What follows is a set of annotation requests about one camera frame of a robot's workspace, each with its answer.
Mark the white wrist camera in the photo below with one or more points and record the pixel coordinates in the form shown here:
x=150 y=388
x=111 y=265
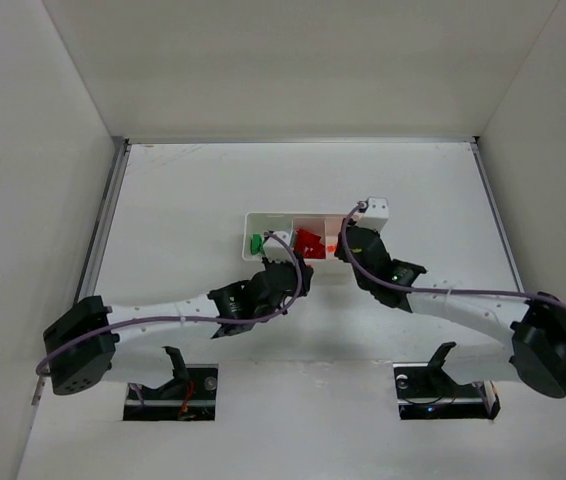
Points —
x=372 y=213
x=279 y=240

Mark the red duplo brick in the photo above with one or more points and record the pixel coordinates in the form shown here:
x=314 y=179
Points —
x=309 y=245

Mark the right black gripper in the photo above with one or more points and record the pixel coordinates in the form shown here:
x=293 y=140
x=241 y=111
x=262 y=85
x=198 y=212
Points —
x=359 y=240

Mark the white three-compartment plastic bin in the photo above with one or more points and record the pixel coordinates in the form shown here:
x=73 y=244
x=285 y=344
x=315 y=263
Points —
x=327 y=225

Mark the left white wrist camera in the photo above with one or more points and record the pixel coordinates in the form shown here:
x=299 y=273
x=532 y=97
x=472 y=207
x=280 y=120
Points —
x=279 y=240

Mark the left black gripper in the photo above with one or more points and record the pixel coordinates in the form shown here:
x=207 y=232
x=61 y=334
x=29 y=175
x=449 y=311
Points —
x=289 y=273

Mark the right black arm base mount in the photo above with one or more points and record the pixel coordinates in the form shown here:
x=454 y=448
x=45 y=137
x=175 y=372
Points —
x=425 y=392

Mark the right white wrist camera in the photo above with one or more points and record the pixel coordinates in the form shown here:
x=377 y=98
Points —
x=372 y=213

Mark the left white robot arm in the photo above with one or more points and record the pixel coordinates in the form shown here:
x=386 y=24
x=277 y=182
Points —
x=93 y=342

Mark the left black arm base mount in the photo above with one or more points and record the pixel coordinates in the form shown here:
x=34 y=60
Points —
x=189 y=394

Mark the green duplo brick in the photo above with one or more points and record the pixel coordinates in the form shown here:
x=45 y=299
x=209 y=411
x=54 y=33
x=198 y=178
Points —
x=256 y=245

